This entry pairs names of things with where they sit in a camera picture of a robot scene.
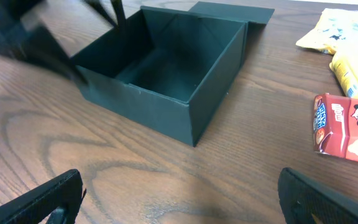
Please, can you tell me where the yellow M&M's tube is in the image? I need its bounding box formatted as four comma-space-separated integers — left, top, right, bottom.
329, 45, 358, 99

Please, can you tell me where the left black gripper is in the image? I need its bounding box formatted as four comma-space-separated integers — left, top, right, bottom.
0, 0, 117, 85

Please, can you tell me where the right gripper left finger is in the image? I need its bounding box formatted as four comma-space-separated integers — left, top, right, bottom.
0, 169, 86, 224

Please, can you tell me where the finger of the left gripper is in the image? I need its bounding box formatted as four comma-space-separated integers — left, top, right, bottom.
111, 0, 126, 28

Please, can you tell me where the yellow sunflower seed bag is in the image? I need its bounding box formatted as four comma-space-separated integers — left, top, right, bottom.
296, 8, 358, 55

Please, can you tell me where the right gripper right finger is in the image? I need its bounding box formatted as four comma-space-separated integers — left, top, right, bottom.
278, 167, 358, 223

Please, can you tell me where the red Hello Panda box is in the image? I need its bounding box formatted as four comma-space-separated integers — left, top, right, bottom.
312, 93, 358, 162

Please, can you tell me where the black gift box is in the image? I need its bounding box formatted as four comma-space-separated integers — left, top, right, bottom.
72, 2, 273, 146

